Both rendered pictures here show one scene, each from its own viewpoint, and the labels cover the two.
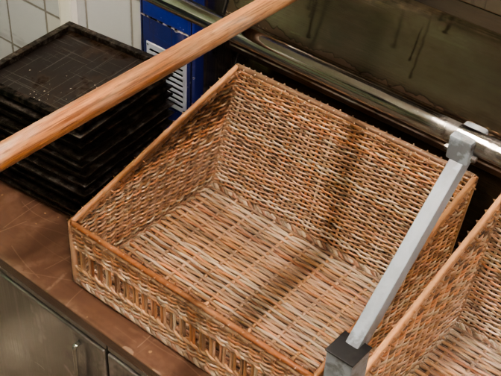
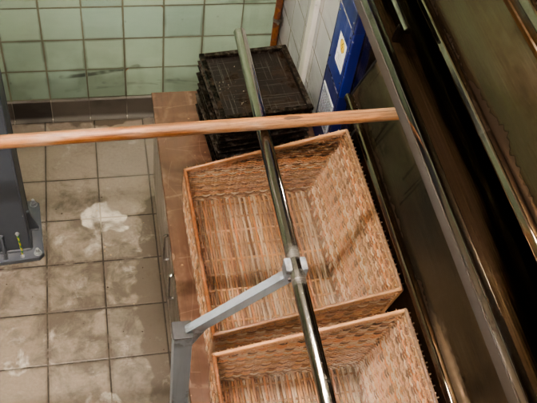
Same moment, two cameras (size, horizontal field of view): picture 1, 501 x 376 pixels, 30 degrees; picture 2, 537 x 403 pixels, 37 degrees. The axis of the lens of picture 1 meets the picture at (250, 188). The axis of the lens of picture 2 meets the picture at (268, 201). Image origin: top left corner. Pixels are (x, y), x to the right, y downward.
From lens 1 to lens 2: 0.97 m
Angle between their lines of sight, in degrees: 27
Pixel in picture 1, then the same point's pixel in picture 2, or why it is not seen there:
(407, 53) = (406, 189)
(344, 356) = (175, 331)
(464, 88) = (416, 232)
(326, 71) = (271, 180)
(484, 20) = not seen: hidden behind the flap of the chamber
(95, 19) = (318, 46)
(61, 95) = (233, 93)
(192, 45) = (209, 126)
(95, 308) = (178, 223)
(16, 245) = (174, 161)
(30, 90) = (221, 80)
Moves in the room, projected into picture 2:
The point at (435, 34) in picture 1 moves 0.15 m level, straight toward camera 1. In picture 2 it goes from (422, 189) to (375, 214)
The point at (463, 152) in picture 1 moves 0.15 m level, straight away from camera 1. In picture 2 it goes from (284, 272) to (344, 242)
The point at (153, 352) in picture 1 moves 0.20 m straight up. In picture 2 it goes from (183, 266) to (184, 223)
